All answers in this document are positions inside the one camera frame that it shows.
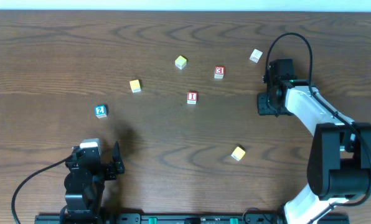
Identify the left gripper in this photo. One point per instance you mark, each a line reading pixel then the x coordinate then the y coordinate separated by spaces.
pixel 109 169

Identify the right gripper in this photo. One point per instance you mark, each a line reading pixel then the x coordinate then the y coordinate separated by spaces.
pixel 264 104

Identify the blue number 2 block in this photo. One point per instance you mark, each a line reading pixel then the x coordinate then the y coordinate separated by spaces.
pixel 100 111

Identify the red letter I block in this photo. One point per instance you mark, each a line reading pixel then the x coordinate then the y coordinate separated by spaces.
pixel 192 98

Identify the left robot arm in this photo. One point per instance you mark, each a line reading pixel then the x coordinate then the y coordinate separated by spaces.
pixel 86 182

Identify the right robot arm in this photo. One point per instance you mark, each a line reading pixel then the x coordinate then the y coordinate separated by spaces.
pixel 339 165

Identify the white wooden block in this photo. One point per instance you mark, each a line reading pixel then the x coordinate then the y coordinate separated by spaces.
pixel 256 55

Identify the red letter E block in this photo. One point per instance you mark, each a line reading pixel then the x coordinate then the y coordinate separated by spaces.
pixel 219 72

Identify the yellow block left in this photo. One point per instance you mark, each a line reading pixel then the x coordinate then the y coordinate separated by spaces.
pixel 135 86

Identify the yellow block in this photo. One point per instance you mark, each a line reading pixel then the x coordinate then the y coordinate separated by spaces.
pixel 238 153
pixel 180 62
pixel 135 86

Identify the yellow block near right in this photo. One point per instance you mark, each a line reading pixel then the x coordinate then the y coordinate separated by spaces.
pixel 238 153

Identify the yellow block far centre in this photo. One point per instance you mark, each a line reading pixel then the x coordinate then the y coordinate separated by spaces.
pixel 180 62

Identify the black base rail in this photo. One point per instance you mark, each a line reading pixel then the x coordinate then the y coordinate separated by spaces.
pixel 135 218

